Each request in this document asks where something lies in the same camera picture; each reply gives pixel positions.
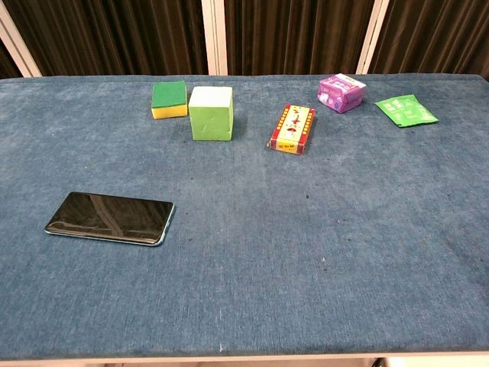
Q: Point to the blue table cloth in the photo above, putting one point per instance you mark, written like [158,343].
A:
[267,248]

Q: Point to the red and yellow card box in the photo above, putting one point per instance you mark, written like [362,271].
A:
[292,128]

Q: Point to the green white cube box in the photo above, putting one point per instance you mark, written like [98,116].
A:
[211,116]

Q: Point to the green and yellow sponge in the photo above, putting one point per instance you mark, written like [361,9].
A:
[169,99]

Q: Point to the purple tissue pack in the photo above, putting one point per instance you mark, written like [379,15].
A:
[340,93]

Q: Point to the black smartphone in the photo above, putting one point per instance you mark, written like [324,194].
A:
[111,217]

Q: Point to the green flat sachet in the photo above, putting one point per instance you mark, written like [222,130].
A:
[405,110]

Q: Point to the dark brown curtain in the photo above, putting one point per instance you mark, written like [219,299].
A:
[114,34]

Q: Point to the white frame post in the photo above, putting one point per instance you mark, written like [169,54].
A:
[371,36]
[17,42]
[214,36]

